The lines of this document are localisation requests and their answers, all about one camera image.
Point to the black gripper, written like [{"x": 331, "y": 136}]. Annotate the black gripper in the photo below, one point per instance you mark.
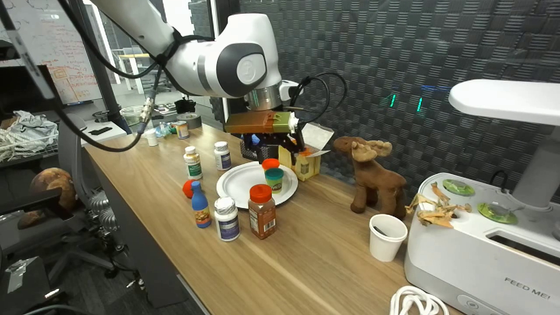
[{"x": 279, "y": 139}]

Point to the orange lid dough tub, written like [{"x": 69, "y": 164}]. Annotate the orange lid dough tub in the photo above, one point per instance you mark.
[{"x": 270, "y": 164}]

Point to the teal lid dough tub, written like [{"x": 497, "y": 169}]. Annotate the teal lid dough tub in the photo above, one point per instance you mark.
[{"x": 275, "y": 179}]

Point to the red lid spice jar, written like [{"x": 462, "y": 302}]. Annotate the red lid spice jar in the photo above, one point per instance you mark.
[{"x": 261, "y": 213}]

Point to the large white pill bottle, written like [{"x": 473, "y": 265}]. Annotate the large white pill bottle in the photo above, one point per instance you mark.
[{"x": 226, "y": 221}]

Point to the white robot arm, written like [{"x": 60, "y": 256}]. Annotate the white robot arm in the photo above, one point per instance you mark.
[{"x": 228, "y": 64}]

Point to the white paper plate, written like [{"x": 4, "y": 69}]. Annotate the white paper plate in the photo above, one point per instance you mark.
[{"x": 245, "y": 186}]

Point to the blue sponge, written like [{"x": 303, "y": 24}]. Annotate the blue sponge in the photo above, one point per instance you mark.
[{"x": 254, "y": 141}]

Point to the yellow open cardboard box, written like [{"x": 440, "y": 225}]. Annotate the yellow open cardboard box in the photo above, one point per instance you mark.
[{"x": 312, "y": 160}]

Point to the small white pill bottle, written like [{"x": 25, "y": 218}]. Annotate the small white pill bottle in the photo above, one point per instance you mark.
[{"x": 223, "y": 158}]

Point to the green label white bottle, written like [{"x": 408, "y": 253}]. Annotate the green label white bottle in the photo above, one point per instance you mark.
[{"x": 193, "y": 167}]

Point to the dark round container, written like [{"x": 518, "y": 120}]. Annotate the dark round container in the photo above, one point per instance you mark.
[{"x": 193, "y": 120}]

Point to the brown moose plush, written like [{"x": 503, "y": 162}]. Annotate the brown moose plush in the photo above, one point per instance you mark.
[{"x": 377, "y": 178}]

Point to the red strawberry toy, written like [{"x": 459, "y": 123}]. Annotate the red strawberry toy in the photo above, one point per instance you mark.
[{"x": 188, "y": 190}]

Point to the small tin can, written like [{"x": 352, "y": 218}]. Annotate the small tin can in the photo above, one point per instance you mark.
[{"x": 181, "y": 130}]

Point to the small white cup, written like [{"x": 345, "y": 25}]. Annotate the small white cup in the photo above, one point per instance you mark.
[{"x": 151, "y": 139}]

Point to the white paper cup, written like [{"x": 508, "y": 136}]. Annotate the white paper cup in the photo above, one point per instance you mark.
[{"x": 387, "y": 239}]

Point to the dried plant roots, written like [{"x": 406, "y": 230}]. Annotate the dried plant roots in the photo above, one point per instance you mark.
[{"x": 436, "y": 213}]

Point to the black metal pole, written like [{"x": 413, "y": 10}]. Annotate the black metal pole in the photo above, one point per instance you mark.
[{"x": 114, "y": 99}]

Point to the green fruit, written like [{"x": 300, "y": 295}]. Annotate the green fruit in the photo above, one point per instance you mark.
[{"x": 457, "y": 188}]

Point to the black office chair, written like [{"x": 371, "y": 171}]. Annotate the black office chair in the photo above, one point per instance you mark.
[{"x": 72, "y": 151}]

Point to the white hydroponic garden appliance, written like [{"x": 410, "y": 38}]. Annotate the white hydroponic garden appliance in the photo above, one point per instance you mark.
[{"x": 473, "y": 263}]

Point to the green plant pod lid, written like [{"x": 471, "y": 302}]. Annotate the green plant pod lid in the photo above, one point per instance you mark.
[{"x": 497, "y": 214}]

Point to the brown plush toy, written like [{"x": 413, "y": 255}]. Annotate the brown plush toy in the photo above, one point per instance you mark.
[{"x": 53, "y": 185}]

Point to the white cloth pile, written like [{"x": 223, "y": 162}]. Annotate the white cloth pile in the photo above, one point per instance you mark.
[{"x": 28, "y": 134}]

